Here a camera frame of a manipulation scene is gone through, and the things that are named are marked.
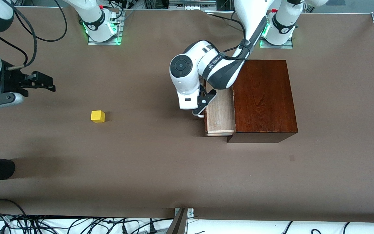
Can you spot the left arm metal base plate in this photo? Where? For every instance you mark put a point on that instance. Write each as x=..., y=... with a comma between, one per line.
x=276, y=46

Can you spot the yellow cube block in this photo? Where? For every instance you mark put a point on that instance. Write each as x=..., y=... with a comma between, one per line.
x=97, y=116

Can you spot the black frame post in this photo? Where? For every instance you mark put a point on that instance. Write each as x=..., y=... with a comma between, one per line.
x=224, y=5

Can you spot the dark brown wooden cabinet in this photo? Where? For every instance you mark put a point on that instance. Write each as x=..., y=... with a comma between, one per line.
x=265, y=97

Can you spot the dark metal post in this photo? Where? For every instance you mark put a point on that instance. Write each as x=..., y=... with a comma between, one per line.
x=178, y=226

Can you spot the grey socket strip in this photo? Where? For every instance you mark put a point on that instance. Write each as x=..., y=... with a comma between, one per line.
x=192, y=5

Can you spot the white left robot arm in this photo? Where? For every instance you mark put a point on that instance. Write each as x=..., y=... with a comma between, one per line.
x=182, y=78

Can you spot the brown paper table cover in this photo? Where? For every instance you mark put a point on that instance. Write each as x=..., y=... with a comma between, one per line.
x=141, y=156

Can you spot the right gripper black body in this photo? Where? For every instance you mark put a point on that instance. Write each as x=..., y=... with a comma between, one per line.
x=9, y=81

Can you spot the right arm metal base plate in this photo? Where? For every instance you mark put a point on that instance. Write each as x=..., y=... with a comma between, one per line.
x=104, y=43

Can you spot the silver metal bracket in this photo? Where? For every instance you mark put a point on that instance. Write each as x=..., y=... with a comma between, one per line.
x=190, y=213

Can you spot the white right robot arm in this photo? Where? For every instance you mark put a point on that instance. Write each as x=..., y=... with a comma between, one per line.
x=93, y=22

